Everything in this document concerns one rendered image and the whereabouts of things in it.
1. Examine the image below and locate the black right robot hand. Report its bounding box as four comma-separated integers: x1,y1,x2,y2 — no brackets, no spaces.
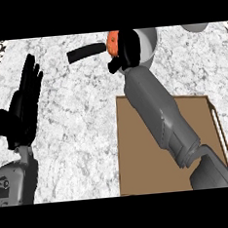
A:
104,28,143,75

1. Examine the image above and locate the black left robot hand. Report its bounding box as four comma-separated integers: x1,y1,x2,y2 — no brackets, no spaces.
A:
0,52,51,152

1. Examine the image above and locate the orange squash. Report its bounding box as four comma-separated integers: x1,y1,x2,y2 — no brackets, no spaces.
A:
105,29,123,57

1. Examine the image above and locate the brown wooden tray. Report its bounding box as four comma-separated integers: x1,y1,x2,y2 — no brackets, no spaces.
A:
111,86,228,198

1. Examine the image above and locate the grey round object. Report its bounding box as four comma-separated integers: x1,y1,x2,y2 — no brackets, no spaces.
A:
179,21,209,35

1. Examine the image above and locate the grey pot with black handle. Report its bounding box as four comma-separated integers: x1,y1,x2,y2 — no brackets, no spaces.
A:
65,26,162,76

